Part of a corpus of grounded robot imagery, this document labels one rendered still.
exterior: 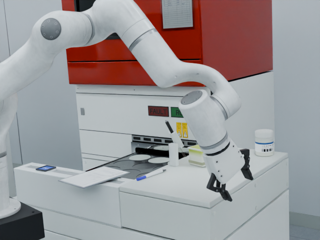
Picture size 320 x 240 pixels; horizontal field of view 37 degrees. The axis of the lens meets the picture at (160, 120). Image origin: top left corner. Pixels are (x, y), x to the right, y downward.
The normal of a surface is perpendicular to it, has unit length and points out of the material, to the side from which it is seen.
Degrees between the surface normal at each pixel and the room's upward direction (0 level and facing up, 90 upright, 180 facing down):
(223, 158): 94
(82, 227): 90
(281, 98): 90
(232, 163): 94
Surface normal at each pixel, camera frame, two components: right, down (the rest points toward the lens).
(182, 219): -0.58, 0.18
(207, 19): 0.81, 0.06
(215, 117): 0.51, 0.14
